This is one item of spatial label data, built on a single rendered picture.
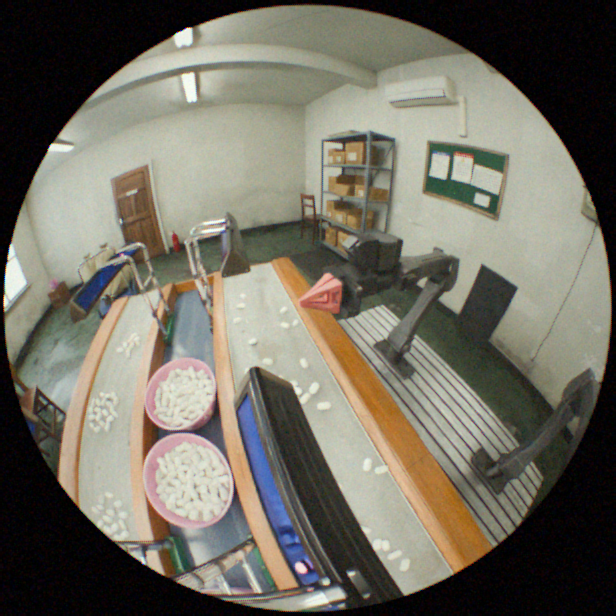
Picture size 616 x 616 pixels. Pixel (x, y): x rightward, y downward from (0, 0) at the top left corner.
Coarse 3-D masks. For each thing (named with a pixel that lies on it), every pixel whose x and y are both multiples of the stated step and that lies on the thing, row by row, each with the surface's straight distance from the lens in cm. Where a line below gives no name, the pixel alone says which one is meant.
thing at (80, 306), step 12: (132, 240) 123; (132, 252) 115; (120, 264) 102; (96, 276) 89; (108, 276) 92; (84, 288) 82; (96, 288) 85; (72, 300) 77; (84, 300) 79; (96, 300) 82; (72, 312) 78; (84, 312) 76
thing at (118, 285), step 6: (126, 264) 337; (126, 270) 328; (120, 276) 317; (126, 276) 325; (132, 276) 344; (114, 282) 318; (120, 282) 316; (108, 288) 321; (114, 288) 317; (120, 288) 318; (126, 288) 325; (102, 294) 333; (108, 294) 311; (114, 294) 319; (108, 300) 321; (114, 300) 315
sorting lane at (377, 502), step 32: (224, 288) 112; (256, 288) 105; (256, 320) 85; (288, 320) 83; (256, 352) 73; (288, 352) 71; (320, 384) 63; (320, 416) 59; (352, 416) 60; (352, 448) 57; (352, 480) 56; (384, 480) 58; (384, 512) 58; (416, 544) 63; (416, 576) 67; (448, 576) 73
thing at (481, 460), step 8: (480, 448) 83; (480, 456) 82; (488, 456) 85; (480, 464) 82; (488, 464) 84; (496, 464) 79; (480, 472) 82; (488, 472) 82; (496, 472) 79; (488, 480) 84; (496, 480) 86; (504, 480) 90; (496, 488) 86
